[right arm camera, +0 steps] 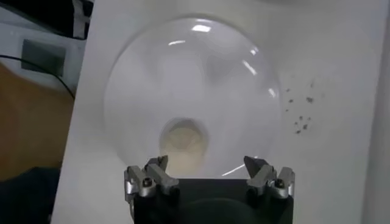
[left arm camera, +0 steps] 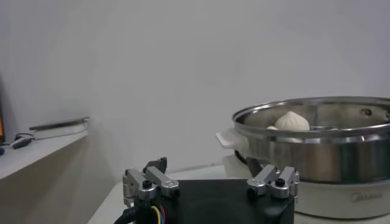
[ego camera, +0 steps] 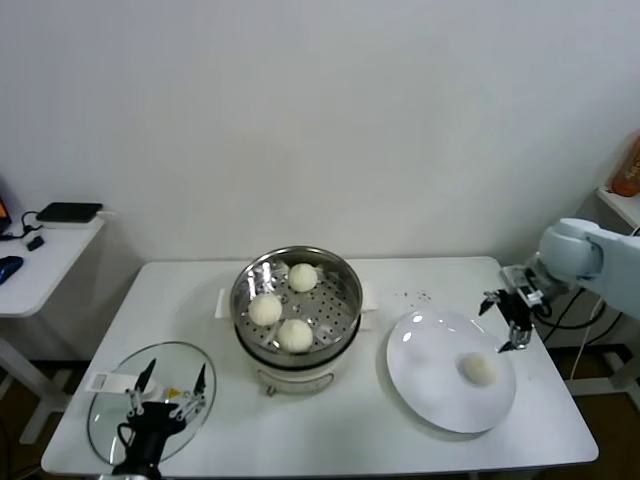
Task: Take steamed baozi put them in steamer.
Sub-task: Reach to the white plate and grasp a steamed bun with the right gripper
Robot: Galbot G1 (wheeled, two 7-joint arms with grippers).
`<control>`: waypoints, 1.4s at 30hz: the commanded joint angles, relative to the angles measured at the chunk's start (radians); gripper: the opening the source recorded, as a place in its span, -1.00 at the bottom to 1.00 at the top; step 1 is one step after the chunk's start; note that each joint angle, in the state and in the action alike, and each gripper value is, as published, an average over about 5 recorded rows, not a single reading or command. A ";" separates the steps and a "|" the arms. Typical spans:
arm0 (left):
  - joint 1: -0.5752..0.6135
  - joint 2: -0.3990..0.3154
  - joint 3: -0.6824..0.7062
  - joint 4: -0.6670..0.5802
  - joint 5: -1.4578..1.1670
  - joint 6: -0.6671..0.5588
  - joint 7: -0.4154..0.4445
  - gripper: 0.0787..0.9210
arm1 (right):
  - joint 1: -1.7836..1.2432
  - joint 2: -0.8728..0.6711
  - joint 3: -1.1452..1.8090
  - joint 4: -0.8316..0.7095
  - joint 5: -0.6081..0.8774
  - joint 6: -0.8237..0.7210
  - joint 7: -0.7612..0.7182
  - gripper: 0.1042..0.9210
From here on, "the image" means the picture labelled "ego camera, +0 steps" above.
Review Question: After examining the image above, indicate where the round glass pot lid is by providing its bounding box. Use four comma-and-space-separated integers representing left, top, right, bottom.
86, 341, 218, 470

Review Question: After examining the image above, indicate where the white lid handle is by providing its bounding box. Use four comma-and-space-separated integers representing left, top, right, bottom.
87, 372, 167, 402

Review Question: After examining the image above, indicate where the flat black box device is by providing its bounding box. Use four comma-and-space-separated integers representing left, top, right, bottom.
37, 202, 104, 224

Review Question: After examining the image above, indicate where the white desk with frame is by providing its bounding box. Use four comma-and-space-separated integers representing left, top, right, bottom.
564, 185, 640, 397

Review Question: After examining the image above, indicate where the white steamed baozi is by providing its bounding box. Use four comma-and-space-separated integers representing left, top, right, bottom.
248, 293, 283, 327
459, 352, 500, 388
288, 263, 319, 293
276, 318, 315, 354

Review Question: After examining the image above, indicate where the orange bottle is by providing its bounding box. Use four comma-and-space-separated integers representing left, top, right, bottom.
609, 130, 640, 197

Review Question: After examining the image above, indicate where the dark laptop edge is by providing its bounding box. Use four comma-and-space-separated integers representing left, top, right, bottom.
0, 172, 13, 236

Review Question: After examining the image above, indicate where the black power adapter cable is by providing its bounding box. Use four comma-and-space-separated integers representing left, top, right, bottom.
542, 294, 622, 347

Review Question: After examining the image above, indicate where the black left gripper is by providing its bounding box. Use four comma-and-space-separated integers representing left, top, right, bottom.
113, 357, 208, 477

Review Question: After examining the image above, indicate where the white electric cooker pot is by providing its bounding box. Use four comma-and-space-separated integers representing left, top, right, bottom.
214, 282, 380, 399

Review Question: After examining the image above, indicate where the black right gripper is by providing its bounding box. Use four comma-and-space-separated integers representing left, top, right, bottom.
478, 289, 537, 354

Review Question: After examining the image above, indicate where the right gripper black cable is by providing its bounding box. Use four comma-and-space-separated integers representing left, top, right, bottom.
530, 289, 609, 330

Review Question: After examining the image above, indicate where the thin black desk cable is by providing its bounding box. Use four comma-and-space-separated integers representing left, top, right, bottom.
0, 210, 45, 243

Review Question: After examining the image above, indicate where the stainless steel steamer basket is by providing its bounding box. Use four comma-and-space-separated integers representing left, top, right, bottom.
230, 245, 364, 355

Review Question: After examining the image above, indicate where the white round plate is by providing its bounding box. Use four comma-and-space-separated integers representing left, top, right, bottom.
385, 308, 518, 434

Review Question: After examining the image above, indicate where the blue computer mouse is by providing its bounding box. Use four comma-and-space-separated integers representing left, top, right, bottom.
0, 255, 25, 286

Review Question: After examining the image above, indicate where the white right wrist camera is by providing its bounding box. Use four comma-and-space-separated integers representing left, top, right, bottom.
501, 266, 544, 308

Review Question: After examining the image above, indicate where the flat white box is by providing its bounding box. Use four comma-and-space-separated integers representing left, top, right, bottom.
39, 210, 119, 232

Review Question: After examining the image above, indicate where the white side table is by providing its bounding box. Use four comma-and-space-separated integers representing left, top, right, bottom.
0, 214, 107, 446

